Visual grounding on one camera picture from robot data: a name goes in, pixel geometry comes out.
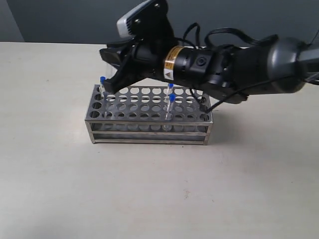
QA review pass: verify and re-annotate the blue-capped tube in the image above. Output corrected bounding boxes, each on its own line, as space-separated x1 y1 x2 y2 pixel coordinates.
99 76 106 97
104 64 116 118
163 94 175 131
164 83 173 103

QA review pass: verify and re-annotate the stainless steel test tube rack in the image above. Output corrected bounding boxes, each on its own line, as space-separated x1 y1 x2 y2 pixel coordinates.
85 85 213 145

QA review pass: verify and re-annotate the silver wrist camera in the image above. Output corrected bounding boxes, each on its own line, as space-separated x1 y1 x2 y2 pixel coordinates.
115 0 178 53

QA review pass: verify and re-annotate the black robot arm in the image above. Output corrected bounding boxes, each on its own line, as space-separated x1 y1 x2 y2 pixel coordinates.
99 38 319 104

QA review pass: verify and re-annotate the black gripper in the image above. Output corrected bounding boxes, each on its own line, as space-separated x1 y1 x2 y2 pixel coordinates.
99 39 172 94

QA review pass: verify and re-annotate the black cable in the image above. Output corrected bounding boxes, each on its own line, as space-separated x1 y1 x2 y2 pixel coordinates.
174 22 319 114

